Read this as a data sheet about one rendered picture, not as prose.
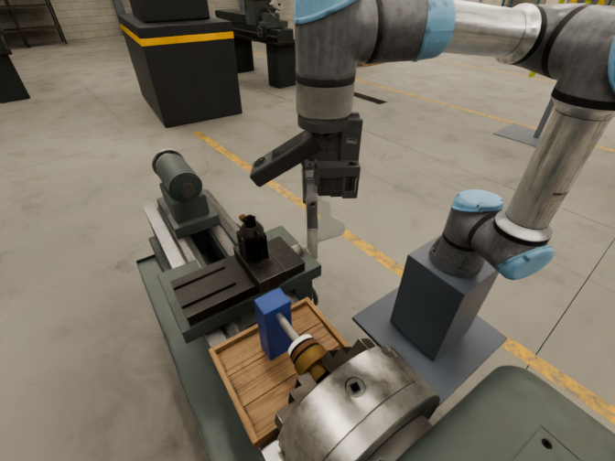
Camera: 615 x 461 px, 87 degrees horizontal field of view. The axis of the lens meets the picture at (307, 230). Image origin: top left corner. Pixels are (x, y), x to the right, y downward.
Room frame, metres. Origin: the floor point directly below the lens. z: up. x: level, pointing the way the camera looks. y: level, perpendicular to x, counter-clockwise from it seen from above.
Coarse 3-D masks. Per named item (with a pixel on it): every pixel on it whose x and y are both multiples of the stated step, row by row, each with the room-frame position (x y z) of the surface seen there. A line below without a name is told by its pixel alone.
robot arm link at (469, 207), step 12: (468, 192) 0.74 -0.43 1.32; (480, 192) 0.74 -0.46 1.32; (456, 204) 0.71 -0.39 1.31; (468, 204) 0.68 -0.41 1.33; (480, 204) 0.67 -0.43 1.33; (492, 204) 0.67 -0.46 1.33; (456, 216) 0.69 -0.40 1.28; (468, 216) 0.67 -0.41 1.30; (480, 216) 0.65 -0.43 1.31; (492, 216) 0.64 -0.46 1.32; (444, 228) 0.73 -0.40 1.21; (456, 228) 0.68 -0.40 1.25; (468, 228) 0.65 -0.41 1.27; (456, 240) 0.67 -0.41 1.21; (468, 240) 0.64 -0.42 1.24
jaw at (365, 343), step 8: (360, 344) 0.37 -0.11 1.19; (368, 344) 0.37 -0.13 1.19; (328, 352) 0.38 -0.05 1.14; (336, 352) 0.39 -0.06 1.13; (344, 352) 0.37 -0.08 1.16; (352, 352) 0.36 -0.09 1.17; (360, 352) 0.35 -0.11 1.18; (384, 352) 0.35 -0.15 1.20; (328, 360) 0.37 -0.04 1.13; (336, 360) 0.36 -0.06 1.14; (344, 360) 0.35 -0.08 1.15; (328, 368) 0.36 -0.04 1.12; (336, 368) 0.35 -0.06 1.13
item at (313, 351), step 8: (304, 344) 0.41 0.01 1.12; (312, 344) 0.42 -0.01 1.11; (296, 352) 0.40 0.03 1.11; (304, 352) 0.39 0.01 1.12; (312, 352) 0.39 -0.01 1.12; (320, 352) 0.39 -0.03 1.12; (296, 360) 0.39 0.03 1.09; (304, 360) 0.37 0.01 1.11; (312, 360) 0.37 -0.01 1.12; (320, 360) 0.38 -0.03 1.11; (296, 368) 0.37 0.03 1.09; (304, 368) 0.36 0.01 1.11; (312, 368) 0.36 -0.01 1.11; (320, 368) 0.36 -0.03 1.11; (312, 376) 0.35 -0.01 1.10; (320, 376) 0.34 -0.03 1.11
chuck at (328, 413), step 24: (360, 360) 0.31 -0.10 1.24; (384, 360) 0.31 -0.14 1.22; (336, 384) 0.27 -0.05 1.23; (384, 384) 0.26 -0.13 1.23; (408, 384) 0.27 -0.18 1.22; (312, 408) 0.24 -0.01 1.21; (336, 408) 0.23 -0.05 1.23; (360, 408) 0.23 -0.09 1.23; (288, 432) 0.22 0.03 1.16; (312, 432) 0.20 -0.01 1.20; (336, 432) 0.20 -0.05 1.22; (288, 456) 0.19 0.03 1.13; (312, 456) 0.17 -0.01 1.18
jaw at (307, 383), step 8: (304, 376) 0.34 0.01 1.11; (296, 384) 0.34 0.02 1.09; (304, 384) 0.32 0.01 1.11; (312, 384) 0.33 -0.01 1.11; (296, 392) 0.31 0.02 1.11; (304, 392) 0.31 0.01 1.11; (288, 400) 0.30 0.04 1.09; (296, 400) 0.29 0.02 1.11; (288, 408) 0.27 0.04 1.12; (280, 416) 0.26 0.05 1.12; (288, 416) 0.26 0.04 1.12; (280, 424) 0.25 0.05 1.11; (280, 448) 0.21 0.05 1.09
